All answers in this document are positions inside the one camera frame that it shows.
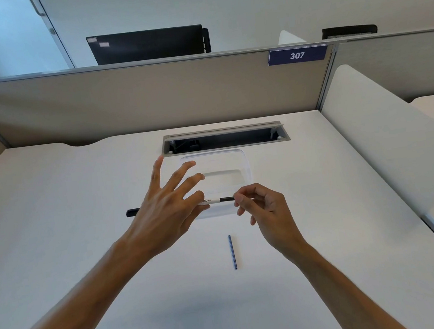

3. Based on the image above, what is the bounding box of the person's left hand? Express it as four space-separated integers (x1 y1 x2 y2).
111 150 217 261

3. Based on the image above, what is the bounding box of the person's right hand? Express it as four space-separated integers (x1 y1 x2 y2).
232 177 309 267

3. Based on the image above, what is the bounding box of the white pen with black cap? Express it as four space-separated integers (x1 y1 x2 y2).
125 196 222 218

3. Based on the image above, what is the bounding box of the blue pen refill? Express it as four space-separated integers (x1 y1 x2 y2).
228 235 239 271

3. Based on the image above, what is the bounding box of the person's right forearm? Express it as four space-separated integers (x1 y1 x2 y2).
290 228 411 329

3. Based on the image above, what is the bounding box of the person's left forearm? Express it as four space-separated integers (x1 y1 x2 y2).
0 234 170 329

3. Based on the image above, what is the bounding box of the clear plastic container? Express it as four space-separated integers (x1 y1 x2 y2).
178 146 258 222

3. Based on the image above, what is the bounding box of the white rounded side divider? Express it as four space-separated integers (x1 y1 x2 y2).
315 53 434 229

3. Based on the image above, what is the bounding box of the blue number sign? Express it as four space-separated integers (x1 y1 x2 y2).
266 43 331 68

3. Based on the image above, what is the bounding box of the black monitor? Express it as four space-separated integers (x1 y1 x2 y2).
85 21 212 69

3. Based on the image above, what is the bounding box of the white divider tip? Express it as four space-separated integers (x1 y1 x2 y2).
277 27 307 46

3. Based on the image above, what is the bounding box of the beige neighbouring partition panel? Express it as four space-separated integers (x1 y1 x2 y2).
328 28 434 112

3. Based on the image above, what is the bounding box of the black chair back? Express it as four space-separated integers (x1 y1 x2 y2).
320 21 379 41

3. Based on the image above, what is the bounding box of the grey desk cable tray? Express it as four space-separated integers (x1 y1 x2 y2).
159 119 291 159

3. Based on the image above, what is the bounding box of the glass door with metal frame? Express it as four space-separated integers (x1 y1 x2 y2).
0 0 76 79

